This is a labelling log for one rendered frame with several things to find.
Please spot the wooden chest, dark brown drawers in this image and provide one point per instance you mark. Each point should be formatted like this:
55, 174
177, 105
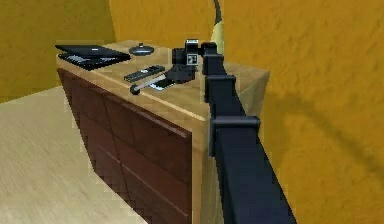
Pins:
156, 133

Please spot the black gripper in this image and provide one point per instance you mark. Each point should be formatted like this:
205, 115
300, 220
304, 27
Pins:
180, 72

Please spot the black and white radiophone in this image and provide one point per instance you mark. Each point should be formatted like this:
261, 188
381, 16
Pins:
162, 85

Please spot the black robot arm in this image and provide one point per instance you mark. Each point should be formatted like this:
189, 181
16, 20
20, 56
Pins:
240, 160

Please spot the dark grey round knobbed disc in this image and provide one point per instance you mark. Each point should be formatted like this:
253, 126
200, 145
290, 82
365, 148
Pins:
141, 50

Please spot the black remote control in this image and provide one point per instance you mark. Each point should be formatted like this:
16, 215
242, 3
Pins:
144, 73

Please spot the black laptop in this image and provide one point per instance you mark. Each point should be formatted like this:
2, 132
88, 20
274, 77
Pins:
91, 56

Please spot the pale lamp with black pole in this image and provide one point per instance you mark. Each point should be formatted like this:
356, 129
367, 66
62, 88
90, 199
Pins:
218, 35

